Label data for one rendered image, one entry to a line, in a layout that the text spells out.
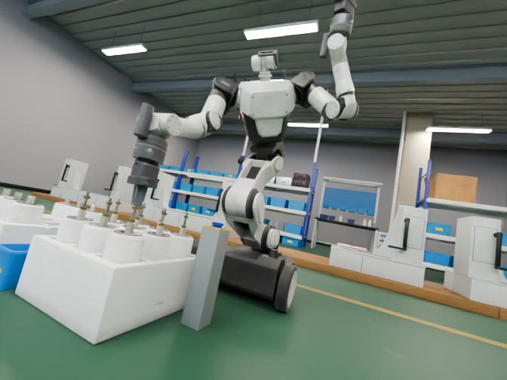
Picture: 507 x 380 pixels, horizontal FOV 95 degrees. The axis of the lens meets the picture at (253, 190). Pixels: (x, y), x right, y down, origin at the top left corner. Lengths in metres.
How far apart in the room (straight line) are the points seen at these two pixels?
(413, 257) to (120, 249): 2.48
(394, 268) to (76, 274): 2.42
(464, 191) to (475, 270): 3.09
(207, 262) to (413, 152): 6.84
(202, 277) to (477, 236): 2.52
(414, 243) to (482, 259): 0.50
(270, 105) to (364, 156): 8.40
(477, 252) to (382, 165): 6.84
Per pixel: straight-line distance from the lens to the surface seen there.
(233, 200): 1.05
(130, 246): 0.74
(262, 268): 1.08
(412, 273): 2.67
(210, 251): 0.78
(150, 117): 0.76
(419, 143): 7.41
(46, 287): 0.92
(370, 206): 6.64
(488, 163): 10.25
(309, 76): 1.30
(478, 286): 2.82
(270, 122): 1.20
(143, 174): 0.73
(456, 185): 5.76
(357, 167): 9.33
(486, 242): 2.90
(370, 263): 2.61
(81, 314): 0.79
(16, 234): 1.19
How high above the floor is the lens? 0.36
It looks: 7 degrees up
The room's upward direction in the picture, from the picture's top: 12 degrees clockwise
